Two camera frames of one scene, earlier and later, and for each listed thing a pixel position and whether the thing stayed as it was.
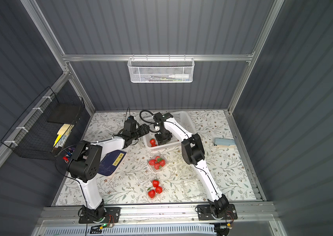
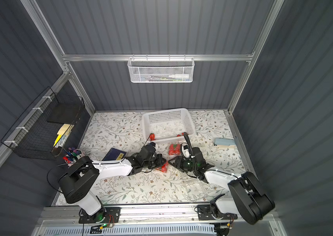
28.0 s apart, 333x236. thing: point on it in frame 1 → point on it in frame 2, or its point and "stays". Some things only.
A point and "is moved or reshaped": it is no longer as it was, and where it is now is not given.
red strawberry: [162, 162] is moved or reshaped
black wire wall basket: [48, 124] stays
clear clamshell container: [152, 157] is moved or reshaped
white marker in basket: [180, 76] stays
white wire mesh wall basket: [161, 70] stays
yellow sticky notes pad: [61, 132] stays
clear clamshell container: [155, 190] → [163, 168]
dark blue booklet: [110, 162] stays
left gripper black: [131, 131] → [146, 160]
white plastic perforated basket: [183, 118] stays
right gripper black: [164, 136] → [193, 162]
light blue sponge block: [224, 142] stays
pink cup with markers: [67, 158] stays
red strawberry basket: [158, 190] → [164, 168]
